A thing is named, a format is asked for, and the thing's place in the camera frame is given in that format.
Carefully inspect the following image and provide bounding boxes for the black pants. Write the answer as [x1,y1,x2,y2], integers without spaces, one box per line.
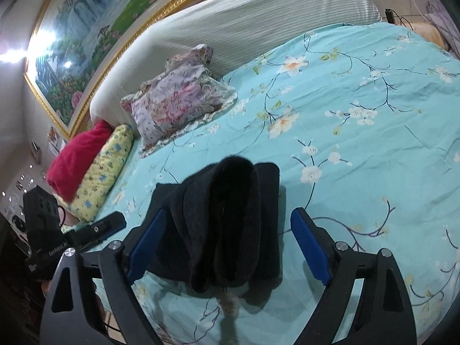
[146,157,281,293]

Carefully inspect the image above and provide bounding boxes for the red pillow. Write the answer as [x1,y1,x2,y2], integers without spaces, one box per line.
[46,121,113,202]

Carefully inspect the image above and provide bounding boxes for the yellow floral pillow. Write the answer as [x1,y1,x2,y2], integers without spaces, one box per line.
[55,125,133,223]

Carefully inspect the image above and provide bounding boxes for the floral ruffled pillow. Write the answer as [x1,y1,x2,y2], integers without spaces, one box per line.
[120,44,237,156]

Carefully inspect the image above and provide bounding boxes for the turquoise floral bedspread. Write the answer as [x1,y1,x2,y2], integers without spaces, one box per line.
[100,23,459,344]

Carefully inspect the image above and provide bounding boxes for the gold framed landscape painting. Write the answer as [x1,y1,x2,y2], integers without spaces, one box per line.
[23,0,196,139]

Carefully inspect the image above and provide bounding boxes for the grey striped headboard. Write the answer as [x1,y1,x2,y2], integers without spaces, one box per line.
[89,0,380,126]

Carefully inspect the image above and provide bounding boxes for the beige blanket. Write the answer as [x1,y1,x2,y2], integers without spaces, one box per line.
[412,23,448,50]

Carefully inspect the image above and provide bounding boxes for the pink plaid pillow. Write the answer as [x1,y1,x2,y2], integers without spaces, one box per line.
[424,2,459,59]

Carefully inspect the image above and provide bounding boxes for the black camera box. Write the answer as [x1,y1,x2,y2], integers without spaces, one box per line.
[23,186,63,249]

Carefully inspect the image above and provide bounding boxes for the black charger with cable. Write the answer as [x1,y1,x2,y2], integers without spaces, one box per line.
[384,8,413,29]

